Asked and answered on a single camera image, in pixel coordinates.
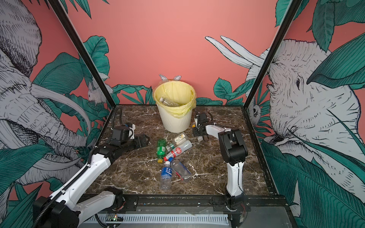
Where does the small clear bottle cream label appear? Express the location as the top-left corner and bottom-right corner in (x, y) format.
(165, 133), (188, 152)

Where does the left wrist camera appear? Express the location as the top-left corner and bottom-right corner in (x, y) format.
(111, 123), (136, 142)

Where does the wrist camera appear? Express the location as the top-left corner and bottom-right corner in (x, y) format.
(194, 112), (213, 128)
(111, 123), (136, 142)

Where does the white ribbed plastic bin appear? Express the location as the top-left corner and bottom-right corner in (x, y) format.
(157, 105), (192, 133)

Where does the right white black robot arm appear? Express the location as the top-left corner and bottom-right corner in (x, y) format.
(192, 123), (248, 211)

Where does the green bottle green label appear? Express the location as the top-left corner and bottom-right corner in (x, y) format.
(156, 138), (166, 163)

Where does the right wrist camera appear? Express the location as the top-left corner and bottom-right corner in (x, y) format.
(194, 112), (213, 128)

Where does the crushed clear bottle blue cap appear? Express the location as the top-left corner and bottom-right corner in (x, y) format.
(168, 158), (192, 182)

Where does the yellow plastic bin liner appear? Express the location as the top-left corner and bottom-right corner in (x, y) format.
(153, 80), (196, 118)

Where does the white perforated vent strip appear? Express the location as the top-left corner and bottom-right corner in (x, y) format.
(100, 214), (230, 225)

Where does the blue label bottle white cap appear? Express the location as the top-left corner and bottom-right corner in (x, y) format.
(160, 161), (173, 191)

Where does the clear bottle white cap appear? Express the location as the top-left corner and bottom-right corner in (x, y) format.
(159, 97), (180, 107)

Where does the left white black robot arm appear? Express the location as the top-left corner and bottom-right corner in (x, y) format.
(32, 134), (150, 228)

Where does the left black corner post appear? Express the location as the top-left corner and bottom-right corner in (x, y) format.
(48, 0), (117, 109)

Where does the right black corner post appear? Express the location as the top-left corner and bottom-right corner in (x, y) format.
(243, 0), (302, 110)

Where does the black corner post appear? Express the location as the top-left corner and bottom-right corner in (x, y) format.
(48, 0), (117, 109)
(243, 0), (302, 110)

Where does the clear bottle red label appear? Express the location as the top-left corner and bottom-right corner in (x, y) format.
(163, 140), (193, 161)

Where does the black front rail frame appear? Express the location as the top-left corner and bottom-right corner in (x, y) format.
(118, 194), (289, 213)

